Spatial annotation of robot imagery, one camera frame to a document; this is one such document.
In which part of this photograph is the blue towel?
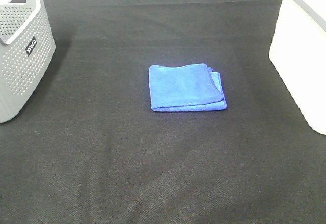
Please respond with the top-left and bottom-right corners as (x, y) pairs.
(149, 63), (227, 112)

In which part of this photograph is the black fabric table mat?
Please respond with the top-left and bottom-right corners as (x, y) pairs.
(1, 0), (325, 223)

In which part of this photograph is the white plastic bin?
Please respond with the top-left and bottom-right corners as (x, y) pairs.
(269, 0), (325, 134)

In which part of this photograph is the grey perforated plastic basket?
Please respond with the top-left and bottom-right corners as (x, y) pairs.
(1, 0), (56, 123)

